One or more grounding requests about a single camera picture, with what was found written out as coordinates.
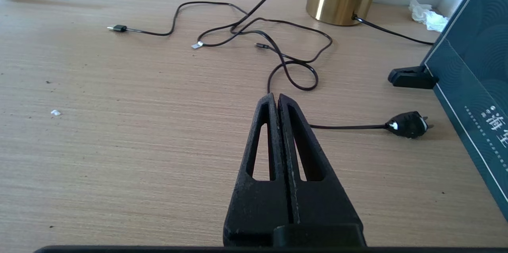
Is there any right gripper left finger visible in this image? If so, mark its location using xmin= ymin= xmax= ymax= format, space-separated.
xmin=223 ymin=93 xmax=292 ymax=245

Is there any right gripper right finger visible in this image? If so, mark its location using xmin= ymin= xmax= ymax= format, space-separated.
xmin=274 ymin=94 xmax=366 ymax=245

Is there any black lamp power cord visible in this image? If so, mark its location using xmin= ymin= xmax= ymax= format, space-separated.
xmin=231 ymin=0 xmax=479 ymax=139

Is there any crumpled white tissue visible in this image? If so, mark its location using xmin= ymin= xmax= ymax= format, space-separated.
xmin=409 ymin=0 xmax=449 ymax=33

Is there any black clip stand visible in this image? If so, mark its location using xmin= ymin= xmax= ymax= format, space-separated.
xmin=388 ymin=65 xmax=439 ymax=89

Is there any black cable with white connector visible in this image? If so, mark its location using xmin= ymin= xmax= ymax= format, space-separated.
xmin=190 ymin=17 xmax=333 ymax=63

